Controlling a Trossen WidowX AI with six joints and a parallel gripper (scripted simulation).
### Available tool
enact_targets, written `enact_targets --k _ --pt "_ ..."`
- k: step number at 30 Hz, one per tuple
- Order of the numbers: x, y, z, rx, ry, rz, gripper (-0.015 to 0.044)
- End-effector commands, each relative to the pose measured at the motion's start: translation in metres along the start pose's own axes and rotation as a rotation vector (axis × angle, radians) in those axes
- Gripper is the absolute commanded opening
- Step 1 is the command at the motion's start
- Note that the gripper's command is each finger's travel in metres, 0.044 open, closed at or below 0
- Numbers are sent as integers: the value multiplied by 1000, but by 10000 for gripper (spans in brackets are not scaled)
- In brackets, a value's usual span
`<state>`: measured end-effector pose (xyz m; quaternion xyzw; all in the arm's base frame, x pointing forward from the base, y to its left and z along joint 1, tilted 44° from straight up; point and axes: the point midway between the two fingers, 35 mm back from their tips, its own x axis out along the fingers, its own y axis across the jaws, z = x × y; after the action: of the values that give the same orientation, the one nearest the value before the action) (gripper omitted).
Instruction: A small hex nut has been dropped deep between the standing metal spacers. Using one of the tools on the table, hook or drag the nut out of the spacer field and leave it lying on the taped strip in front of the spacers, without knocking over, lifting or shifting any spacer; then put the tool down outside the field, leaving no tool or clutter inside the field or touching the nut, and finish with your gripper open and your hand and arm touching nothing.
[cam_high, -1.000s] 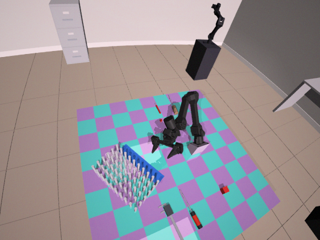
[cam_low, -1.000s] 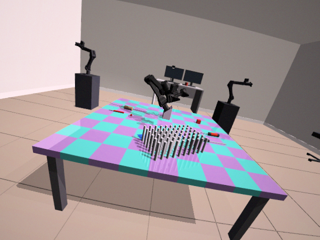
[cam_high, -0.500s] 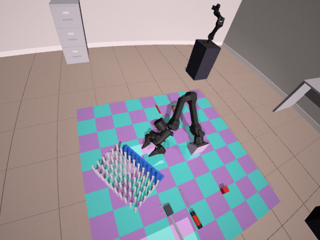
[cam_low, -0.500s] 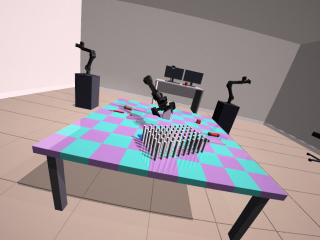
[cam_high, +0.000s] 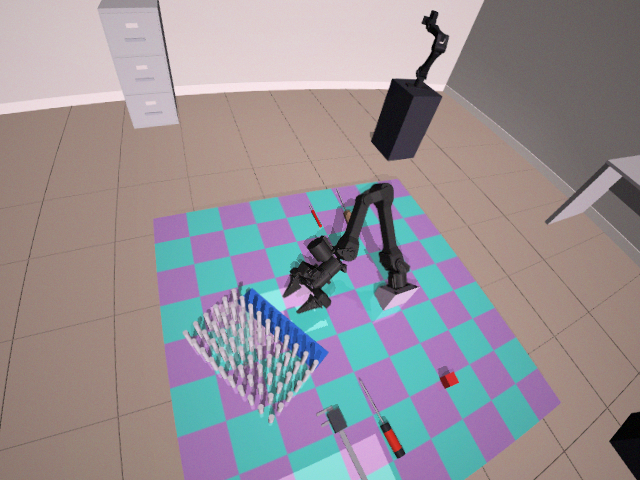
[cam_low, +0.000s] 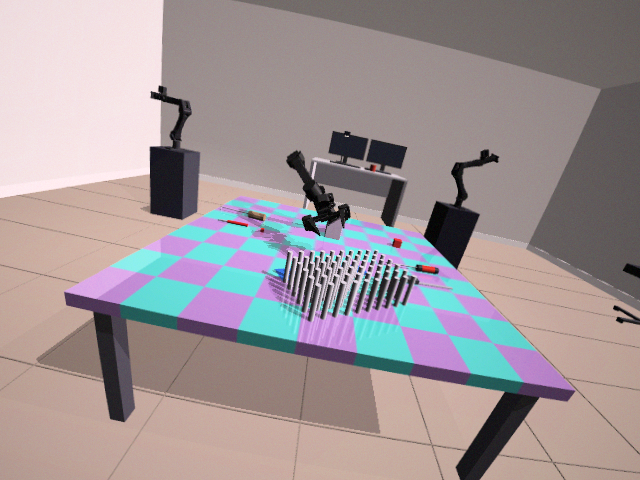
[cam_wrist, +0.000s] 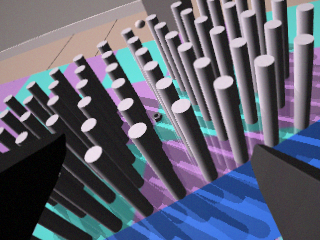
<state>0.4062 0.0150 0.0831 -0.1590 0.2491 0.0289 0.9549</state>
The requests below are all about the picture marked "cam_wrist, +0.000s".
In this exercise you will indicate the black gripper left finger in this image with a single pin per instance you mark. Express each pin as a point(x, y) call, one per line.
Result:
point(28, 175)

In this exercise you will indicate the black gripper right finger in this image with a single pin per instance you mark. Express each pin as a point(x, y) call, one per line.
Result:
point(291, 189)

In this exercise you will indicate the blue flat strip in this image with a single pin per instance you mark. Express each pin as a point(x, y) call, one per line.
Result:
point(228, 208)

